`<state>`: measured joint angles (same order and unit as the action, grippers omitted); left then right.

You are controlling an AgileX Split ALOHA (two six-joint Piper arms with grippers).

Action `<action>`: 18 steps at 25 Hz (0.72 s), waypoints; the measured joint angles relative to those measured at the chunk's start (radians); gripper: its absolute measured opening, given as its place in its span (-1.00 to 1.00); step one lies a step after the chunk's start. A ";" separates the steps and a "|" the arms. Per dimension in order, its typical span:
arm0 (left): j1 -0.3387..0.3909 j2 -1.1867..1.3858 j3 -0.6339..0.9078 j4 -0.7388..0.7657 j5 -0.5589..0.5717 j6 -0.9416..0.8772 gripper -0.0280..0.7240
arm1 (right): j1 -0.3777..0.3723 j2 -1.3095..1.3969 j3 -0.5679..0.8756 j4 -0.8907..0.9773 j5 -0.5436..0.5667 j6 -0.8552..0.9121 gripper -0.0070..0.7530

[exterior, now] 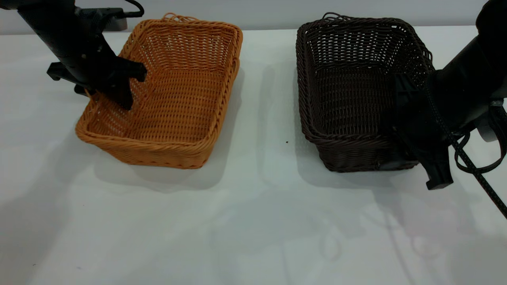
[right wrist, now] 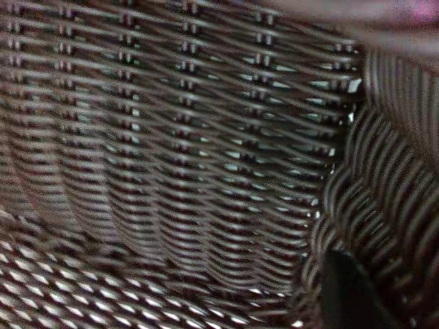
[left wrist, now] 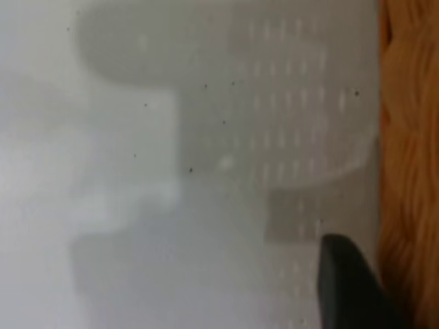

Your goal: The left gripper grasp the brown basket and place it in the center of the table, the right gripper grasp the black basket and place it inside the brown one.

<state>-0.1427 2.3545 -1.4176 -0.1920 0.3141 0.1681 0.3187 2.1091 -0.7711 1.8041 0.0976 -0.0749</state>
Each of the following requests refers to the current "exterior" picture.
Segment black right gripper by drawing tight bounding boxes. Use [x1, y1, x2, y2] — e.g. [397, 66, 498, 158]
[378, 35, 507, 190]

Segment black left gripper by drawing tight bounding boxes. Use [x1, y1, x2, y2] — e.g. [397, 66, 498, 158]
[18, 4, 147, 111]

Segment dark brown wicker basket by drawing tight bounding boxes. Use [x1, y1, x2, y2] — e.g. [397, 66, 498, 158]
[295, 13, 436, 173]

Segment light brown wicker basket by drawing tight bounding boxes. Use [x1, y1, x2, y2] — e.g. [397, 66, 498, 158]
[75, 13, 243, 169]

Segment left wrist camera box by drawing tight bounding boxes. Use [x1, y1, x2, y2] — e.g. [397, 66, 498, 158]
[75, 7, 129, 33]

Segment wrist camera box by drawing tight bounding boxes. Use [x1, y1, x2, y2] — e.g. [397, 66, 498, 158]
[75, 7, 129, 33]
[477, 99, 501, 143]

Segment black braided cable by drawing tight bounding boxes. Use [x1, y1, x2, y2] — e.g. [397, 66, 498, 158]
[425, 85, 507, 219]

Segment thin black cable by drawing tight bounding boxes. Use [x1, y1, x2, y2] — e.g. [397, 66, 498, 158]
[122, 0, 145, 19]

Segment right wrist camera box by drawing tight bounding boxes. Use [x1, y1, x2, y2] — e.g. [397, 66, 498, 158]
[477, 99, 501, 143]

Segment black looped flat cable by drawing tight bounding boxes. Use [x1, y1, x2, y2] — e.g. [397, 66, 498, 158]
[454, 104, 507, 175]

